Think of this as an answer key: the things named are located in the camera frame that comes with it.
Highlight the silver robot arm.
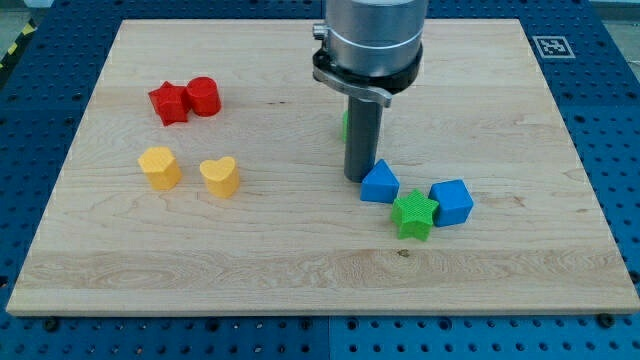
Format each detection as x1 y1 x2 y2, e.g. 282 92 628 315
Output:
312 0 428 107

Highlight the blue triangle block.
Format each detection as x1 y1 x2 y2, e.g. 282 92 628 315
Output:
360 159 400 203

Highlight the green cylinder block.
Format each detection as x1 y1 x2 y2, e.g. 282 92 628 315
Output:
341 110 349 143

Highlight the grey cylindrical pointer tool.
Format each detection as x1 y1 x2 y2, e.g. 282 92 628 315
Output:
344 97 383 183

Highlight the yellow heart block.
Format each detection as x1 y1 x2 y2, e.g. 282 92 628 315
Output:
199 156 240 198

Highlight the green star block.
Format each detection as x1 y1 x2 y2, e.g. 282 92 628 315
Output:
391 189 439 241

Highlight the wooden board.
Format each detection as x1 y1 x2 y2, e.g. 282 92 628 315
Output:
7 19 639 317

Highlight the blue cube block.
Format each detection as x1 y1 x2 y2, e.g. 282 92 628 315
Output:
428 179 474 227

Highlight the red cylinder block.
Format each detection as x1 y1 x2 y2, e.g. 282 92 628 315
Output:
186 77 222 117

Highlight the yellow hexagon block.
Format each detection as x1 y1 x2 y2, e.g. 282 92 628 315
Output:
138 146 182 191

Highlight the red star block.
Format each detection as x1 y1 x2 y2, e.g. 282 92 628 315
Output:
148 81 191 126

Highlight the white fiducial marker tag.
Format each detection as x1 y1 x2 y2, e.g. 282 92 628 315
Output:
532 35 575 59

